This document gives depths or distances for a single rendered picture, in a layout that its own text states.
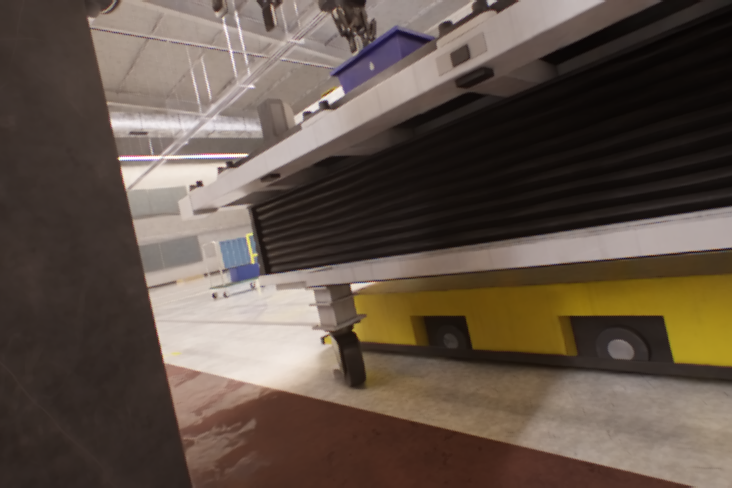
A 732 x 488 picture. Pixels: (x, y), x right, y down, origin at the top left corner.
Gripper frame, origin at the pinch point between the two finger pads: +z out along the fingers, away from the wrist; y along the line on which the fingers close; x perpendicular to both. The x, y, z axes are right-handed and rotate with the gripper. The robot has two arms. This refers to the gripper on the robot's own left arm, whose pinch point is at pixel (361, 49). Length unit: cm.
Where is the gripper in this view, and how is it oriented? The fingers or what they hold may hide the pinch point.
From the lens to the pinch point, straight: 106.3
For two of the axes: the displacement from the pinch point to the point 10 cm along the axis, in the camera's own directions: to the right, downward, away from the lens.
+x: -6.7, 1.5, 7.3
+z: 2.2, 9.8, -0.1
